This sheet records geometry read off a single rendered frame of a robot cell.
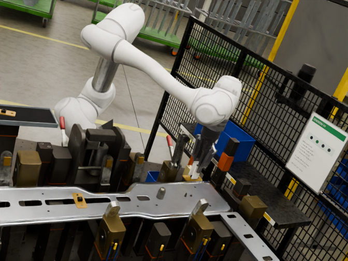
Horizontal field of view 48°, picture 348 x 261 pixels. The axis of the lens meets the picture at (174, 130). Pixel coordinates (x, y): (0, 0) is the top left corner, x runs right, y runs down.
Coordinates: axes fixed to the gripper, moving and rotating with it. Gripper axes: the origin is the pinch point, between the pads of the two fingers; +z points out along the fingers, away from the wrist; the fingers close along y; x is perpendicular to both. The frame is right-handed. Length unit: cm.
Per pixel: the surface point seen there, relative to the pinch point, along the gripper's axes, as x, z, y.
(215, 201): 13.9, 13.5, 4.2
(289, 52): 204, -26, -165
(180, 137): -1.6, -6.6, -15.1
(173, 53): 343, 106, -583
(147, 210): -21.6, 13.5, 7.5
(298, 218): 47, 11, 22
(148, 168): 22, 43, -65
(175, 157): -1.6, 2.8, -13.6
